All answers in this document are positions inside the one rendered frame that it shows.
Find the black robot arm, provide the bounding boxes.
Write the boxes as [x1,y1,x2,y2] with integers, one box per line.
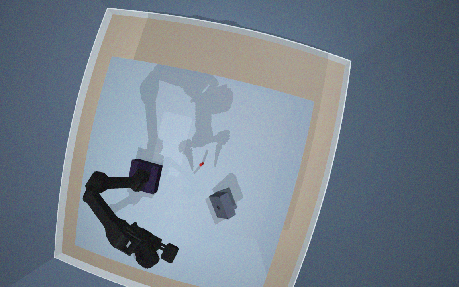
[83,168,160,269]

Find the dark grey sloped panel with hole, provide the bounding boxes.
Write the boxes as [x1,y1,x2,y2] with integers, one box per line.
[209,188,237,219]

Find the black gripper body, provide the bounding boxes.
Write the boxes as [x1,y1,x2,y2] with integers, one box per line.
[151,234,179,263]

